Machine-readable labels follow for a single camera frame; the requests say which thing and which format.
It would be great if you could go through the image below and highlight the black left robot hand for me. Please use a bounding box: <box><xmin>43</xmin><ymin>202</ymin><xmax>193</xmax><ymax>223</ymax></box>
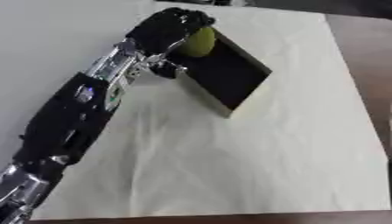
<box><xmin>123</xmin><ymin>6</ymin><xmax>218</xmax><ymax>80</ymax></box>

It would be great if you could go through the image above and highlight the yellow-green round toy fruit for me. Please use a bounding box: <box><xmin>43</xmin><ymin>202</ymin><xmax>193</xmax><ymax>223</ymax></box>
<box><xmin>176</xmin><ymin>25</ymin><xmax>218</xmax><ymax>58</ymax></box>

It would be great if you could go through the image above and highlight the tan cardboard box black inside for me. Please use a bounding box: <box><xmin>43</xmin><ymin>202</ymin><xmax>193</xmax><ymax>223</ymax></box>
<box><xmin>170</xmin><ymin>27</ymin><xmax>275</xmax><ymax>119</ymax></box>

